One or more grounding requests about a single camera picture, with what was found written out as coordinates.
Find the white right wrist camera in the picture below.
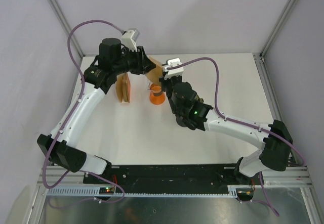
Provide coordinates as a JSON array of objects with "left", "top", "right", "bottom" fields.
[{"left": 162, "top": 58, "right": 184, "bottom": 79}]

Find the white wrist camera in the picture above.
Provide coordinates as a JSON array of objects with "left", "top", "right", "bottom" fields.
[
  {"left": 162, "top": 58, "right": 184, "bottom": 79},
  {"left": 121, "top": 28, "right": 140, "bottom": 52}
]

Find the orange liquid glass beaker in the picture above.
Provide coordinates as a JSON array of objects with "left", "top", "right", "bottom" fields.
[{"left": 149, "top": 83, "right": 166, "bottom": 105}]

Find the aluminium frame rail left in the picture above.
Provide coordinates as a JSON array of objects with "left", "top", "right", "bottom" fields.
[{"left": 47, "top": 0, "right": 84, "bottom": 58}]

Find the aluminium frame rail right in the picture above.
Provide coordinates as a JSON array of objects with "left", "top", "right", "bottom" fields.
[{"left": 260, "top": 0, "right": 299, "bottom": 58}]

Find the grey slotted cable duct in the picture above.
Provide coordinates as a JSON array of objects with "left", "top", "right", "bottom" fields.
[{"left": 48, "top": 186, "right": 237, "bottom": 198}]

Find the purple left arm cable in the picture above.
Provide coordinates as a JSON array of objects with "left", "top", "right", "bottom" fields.
[{"left": 42, "top": 19, "right": 127, "bottom": 208}]

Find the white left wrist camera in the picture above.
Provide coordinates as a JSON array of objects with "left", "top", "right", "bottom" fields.
[{"left": 121, "top": 28, "right": 140, "bottom": 52}]

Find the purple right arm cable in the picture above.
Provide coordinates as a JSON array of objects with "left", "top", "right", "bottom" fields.
[{"left": 167, "top": 57, "right": 307, "bottom": 217}]

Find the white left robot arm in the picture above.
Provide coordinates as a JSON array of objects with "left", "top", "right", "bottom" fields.
[{"left": 37, "top": 38, "right": 156, "bottom": 184}]

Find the aluminium frame rail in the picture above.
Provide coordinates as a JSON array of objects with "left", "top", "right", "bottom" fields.
[
  {"left": 260, "top": 0, "right": 299, "bottom": 58},
  {"left": 47, "top": 0, "right": 84, "bottom": 58}
]

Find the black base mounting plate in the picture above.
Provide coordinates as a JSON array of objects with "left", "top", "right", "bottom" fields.
[{"left": 83, "top": 163, "right": 265, "bottom": 194}]

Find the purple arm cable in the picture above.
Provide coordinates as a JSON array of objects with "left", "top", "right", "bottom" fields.
[
  {"left": 42, "top": 19, "right": 127, "bottom": 208},
  {"left": 167, "top": 57, "right": 307, "bottom": 217}
]

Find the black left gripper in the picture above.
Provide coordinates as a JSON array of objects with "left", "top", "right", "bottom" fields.
[{"left": 113, "top": 46, "right": 156, "bottom": 76}]

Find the brown paper coffee filter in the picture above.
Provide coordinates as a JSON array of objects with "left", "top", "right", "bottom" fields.
[{"left": 145, "top": 57, "right": 163, "bottom": 86}]

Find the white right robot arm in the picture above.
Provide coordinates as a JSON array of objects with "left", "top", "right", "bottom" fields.
[{"left": 159, "top": 76, "right": 293, "bottom": 184}]

